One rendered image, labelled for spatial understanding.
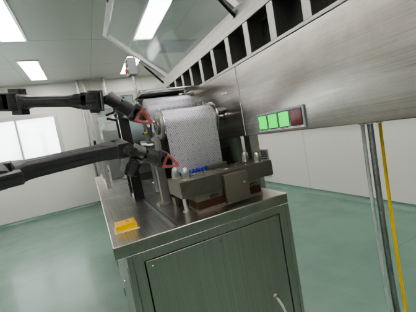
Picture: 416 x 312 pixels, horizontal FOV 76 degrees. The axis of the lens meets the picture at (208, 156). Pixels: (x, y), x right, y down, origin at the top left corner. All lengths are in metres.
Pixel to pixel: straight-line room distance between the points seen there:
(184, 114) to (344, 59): 0.66
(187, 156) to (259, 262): 0.51
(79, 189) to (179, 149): 5.65
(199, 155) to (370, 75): 0.71
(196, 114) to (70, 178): 5.67
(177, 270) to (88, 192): 5.85
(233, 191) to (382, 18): 0.67
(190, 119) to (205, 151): 0.16
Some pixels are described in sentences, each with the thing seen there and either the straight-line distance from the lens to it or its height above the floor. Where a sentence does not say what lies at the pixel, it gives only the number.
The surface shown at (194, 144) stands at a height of 1.14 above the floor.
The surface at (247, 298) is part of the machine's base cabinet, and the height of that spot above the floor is 0.56.
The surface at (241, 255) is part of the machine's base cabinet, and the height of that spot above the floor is 0.72.
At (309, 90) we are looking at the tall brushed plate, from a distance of 0.88.
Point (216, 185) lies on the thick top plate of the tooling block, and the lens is 1.00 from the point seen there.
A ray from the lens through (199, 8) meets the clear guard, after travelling 1.38.
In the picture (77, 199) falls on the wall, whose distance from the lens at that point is 6.74.
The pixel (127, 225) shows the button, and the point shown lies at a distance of 1.00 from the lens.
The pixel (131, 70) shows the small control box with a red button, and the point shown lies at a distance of 1.75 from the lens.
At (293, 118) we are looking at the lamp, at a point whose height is 1.18.
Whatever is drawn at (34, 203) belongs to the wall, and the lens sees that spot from 6.82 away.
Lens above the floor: 1.19
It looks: 5 degrees down
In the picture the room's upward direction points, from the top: 10 degrees counter-clockwise
